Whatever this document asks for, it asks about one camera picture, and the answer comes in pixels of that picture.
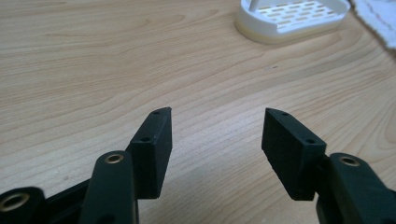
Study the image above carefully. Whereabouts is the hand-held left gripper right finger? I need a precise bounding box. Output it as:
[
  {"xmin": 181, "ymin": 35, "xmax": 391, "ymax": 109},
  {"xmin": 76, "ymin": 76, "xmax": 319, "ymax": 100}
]
[{"xmin": 261, "ymin": 107, "xmax": 328, "ymax": 202}]

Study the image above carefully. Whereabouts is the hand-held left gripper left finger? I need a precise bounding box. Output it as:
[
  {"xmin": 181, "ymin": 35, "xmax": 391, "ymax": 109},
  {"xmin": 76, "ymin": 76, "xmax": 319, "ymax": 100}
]
[{"xmin": 125, "ymin": 106, "xmax": 173, "ymax": 200}]

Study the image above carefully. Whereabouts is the white slotted soap dish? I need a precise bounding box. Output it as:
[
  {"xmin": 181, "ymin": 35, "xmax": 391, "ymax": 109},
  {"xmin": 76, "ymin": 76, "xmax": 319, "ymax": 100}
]
[{"xmin": 233, "ymin": 0, "xmax": 352, "ymax": 45}]

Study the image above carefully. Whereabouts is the white towel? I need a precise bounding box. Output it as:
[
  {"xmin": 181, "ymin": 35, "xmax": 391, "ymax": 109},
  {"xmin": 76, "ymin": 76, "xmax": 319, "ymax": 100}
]
[{"xmin": 350, "ymin": 0, "xmax": 396, "ymax": 50}]

